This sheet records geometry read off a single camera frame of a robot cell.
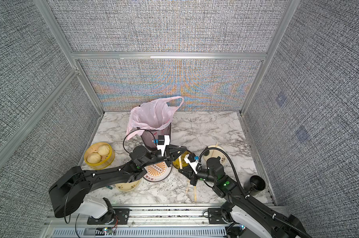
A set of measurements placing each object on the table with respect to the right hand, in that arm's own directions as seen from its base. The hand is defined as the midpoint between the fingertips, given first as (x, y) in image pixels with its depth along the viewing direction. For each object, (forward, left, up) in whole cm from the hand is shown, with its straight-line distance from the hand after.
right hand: (179, 166), depth 73 cm
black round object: (-4, -43, -14) cm, 45 cm away
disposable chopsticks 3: (-8, -8, -17) cm, 21 cm away
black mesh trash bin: (+18, +17, -1) cm, 24 cm away
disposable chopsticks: (+24, -26, -17) cm, 39 cm away
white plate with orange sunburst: (+3, +13, -17) cm, 21 cm away
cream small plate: (-5, +29, -16) cm, 34 cm away
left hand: (+2, -4, +11) cm, 12 cm away
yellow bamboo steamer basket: (+9, +44, -13) cm, 46 cm away
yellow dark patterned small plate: (-1, +2, +6) cm, 7 cm away
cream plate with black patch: (+16, -22, -17) cm, 32 cm away
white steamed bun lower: (+10, +51, -11) cm, 53 cm away
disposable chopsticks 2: (0, 0, +7) cm, 7 cm away
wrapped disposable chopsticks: (-6, -4, -16) cm, 18 cm away
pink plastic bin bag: (+34, +16, 0) cm, 37 cm away
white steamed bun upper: (+15, +46, -10) cm, 50 cm away
